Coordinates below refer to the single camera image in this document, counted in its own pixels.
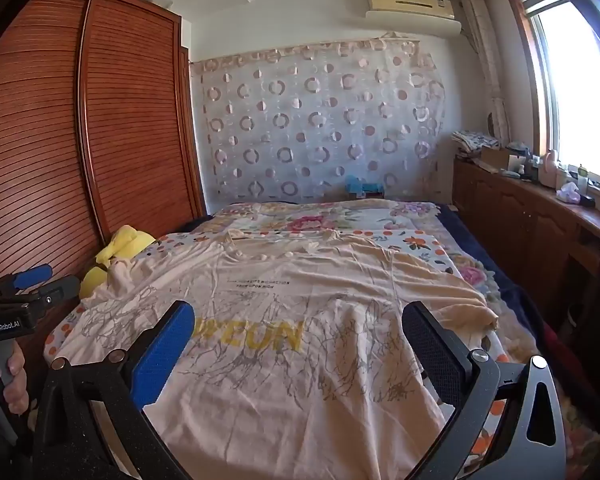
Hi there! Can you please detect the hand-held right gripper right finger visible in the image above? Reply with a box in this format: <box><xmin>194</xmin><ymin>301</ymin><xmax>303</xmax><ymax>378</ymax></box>
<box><xmin>401</xmin><ymin>301</ymin><xmax>567</xmax><ymax>480</ymax></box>

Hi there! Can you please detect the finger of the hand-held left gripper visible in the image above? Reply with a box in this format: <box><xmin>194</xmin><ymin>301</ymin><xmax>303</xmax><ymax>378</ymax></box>
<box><xmin>0</xmin><ymin>264</ymin><xmax>54</xmax><ymax>295</ymax></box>
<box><xmin>27</xmin><ymin>275</ymin><xmax>82</xmax><ymax>307</ymax></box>

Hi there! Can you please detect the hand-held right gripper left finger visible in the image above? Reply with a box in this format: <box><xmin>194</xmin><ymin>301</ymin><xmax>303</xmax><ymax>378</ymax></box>
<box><xmin>32</xmin><ymin>300</ymin><xmax>197</xmax><ymax>480</ymax></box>

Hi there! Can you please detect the beige printed t-shirt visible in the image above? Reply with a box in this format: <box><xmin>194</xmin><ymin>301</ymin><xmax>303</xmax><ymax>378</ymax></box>
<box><xmin>55</xmin><ymin>229</ymin><xmax>501</xmax><ymax>480</ymax></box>

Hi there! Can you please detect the person's left hand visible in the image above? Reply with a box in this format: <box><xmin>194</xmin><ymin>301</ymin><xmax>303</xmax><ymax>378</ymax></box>
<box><xmin>0</xmin><ymin>346</ymin><xmax>30</xmax><ymax>416</ymax></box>

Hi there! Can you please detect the yellow plush toy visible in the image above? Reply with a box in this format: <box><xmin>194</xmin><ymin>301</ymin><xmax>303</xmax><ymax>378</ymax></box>
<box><xmin>79</xmin><ymin>225</ymin><xmax>157</xmax><ymax>301</ymax></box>

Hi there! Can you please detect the orange fruit print towel blanket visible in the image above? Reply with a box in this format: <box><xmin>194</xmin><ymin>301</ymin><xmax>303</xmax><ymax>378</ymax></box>
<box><xmin>45</xmin><ymin>230</ymin><xmax>543</xmax><ymax>480</ymax></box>

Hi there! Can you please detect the dark blue blanket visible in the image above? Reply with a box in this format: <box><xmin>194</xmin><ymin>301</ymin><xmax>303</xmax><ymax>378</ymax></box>
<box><xmin>432</xmin><ymin>203</ymin><xmax>556</xmax><ymax>341</ymax></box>

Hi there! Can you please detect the red cloth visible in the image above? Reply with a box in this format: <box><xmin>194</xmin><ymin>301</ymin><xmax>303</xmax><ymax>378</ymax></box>
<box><xmin>542</xmin><ymin>322</ymin><xmax>581</xmax><ymax>378</ymax></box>

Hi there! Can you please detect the wooden low cabinet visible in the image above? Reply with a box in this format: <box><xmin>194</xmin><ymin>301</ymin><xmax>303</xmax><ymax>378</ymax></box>
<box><xmin>451</xmin><ymin>157</ymin><xmax>600</xmax><ymax>361</ymax></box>

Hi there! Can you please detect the blue toy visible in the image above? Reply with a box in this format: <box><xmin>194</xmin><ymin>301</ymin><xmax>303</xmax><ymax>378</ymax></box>
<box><xmin>345</xmin><ymin>177</ymin><xmax>387</xmax><ymax>200</ymax></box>

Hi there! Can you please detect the floral blanket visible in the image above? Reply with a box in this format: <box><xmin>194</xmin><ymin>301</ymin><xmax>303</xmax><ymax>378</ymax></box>
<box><xmin>190</xmin><ymin>199</ymin><xmax>511</xmax><ymax>311</ymax></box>

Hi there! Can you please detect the wooden slatted wardrobe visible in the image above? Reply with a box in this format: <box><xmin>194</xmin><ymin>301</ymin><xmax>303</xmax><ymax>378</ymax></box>
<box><xmin>0</xmin><ymin>0</ymin><xmax>207</xmax><ymax>386</ymax></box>

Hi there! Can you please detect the cardboard box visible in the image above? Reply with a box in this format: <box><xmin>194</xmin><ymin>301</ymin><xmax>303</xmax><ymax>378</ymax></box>
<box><xmin>480</xmin><ymin>146</ymin><xmax>524</xmax><ymax>174</ymax></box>

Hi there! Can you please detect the stack of folded cloths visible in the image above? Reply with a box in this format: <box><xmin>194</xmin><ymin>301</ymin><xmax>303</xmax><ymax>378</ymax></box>
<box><xmin>452</xmin><ymin>130</ymin><xmax>499</xmax><ymax>154</ymax></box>

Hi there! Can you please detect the white plastic bottle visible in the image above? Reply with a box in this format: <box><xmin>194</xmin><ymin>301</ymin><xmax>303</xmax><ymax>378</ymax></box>
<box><xmin>538</xmin><ymin>150</ymin><xmax>561</xmax><ymax>187</ymax></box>

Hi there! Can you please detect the circle patterned sheer curtain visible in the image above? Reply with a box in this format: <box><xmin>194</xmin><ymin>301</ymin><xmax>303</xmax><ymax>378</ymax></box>
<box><xmin>190</xmin><ymin>35</ymin><xmax>448</xmax><ymax>206</ymax></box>

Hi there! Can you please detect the window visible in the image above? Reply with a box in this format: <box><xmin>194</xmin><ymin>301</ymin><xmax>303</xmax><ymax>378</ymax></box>
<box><xmin>507</xmin><ymin>0</ymin><xmax>600</xmax><ymax>188</ymax></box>

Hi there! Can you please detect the wrapped wall pipe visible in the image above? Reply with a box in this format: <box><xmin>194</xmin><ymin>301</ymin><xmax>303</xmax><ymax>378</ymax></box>
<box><xmin>460</xmin><ymin>0</ymin><xmax>512</xmax><ymax>147</ymax></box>

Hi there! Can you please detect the wall air conditioner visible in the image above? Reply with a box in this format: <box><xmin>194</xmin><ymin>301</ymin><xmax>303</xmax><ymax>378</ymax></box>
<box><xmin>365</xmin><ymin>0</ymin><xmax>463</xmax><ymax>37</ymax></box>

